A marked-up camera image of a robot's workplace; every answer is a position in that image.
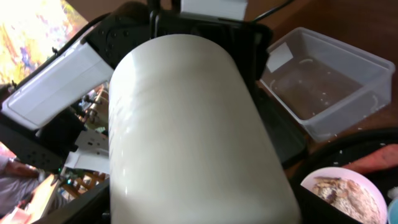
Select pink bowl with scraps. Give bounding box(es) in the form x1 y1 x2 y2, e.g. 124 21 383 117
300 167 387 224

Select clear plastic bin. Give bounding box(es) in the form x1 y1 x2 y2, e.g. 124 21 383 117
260 27 396 142

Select light blue cup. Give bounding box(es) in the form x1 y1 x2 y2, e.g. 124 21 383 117
387 198 398 224

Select black rectangular tray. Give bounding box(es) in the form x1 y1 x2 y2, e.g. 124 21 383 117
256 88 308 169

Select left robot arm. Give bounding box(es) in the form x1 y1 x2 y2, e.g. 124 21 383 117
1 1 272 174

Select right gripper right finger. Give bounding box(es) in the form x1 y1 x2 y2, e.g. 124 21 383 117
292 184 359 224

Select white cup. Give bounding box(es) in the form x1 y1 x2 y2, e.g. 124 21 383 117
109 34 301 223

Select round black serving tray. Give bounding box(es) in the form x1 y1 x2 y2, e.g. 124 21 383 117
290 127 398 224

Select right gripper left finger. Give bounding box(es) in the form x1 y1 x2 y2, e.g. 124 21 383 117
34 179 110 224

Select orange carrot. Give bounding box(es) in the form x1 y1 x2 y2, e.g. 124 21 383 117
343 144 398 175

